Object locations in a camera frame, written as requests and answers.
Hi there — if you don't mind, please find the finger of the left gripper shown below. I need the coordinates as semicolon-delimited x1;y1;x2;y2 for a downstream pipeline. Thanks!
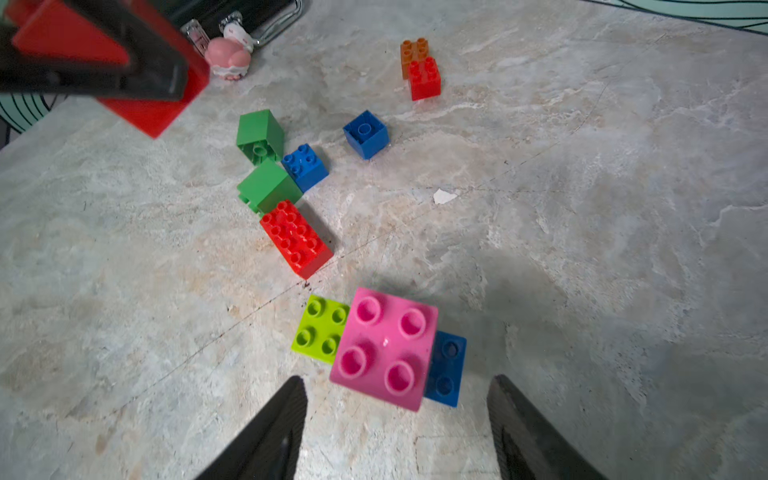
1;1;188;101

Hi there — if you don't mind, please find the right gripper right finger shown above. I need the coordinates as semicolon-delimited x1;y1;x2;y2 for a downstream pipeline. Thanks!
487;375;604;479

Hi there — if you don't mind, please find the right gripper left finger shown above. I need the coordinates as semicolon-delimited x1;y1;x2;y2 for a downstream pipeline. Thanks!
198;375;308;479

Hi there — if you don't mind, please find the blue lego brick front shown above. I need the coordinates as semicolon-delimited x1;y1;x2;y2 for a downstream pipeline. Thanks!
424;330;467;408

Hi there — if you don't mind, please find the blue lego brick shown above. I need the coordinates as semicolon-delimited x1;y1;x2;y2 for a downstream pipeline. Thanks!
343;110;390;160
281;144;329;193
424;330;467;408

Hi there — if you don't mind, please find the red square lego brick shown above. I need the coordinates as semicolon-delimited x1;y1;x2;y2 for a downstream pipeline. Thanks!
1;1;210;138

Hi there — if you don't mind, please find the lime long lego brick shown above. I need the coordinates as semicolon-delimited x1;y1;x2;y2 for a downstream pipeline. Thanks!
291;295;350;365

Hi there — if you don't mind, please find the magenta lego brick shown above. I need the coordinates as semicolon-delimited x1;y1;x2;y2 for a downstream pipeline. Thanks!
329;288;439;412

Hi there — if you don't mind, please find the green lego brick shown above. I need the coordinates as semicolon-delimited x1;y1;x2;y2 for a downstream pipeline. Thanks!
237;160;302;216
236;109;284;167

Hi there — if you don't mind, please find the blue lego brick left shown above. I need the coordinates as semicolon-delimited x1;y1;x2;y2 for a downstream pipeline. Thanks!
281;144;329;193

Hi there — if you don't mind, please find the red long lego brick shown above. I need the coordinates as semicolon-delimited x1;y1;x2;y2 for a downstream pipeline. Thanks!
260;200;333;280

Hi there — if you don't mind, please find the blue lego brick back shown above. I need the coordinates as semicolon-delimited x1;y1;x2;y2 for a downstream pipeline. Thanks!
343;110;390;160

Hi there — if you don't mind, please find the orange lego brick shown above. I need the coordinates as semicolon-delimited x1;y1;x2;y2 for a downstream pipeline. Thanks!
400;37;429;80

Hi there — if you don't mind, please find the red lego brick back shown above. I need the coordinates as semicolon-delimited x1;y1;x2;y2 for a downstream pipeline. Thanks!
408;56;441;101

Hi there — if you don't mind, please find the black case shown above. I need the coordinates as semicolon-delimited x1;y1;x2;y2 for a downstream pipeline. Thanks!
151;0;305;56

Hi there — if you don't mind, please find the pink small toy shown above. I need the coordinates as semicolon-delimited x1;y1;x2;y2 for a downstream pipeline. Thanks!
204;22;254;81

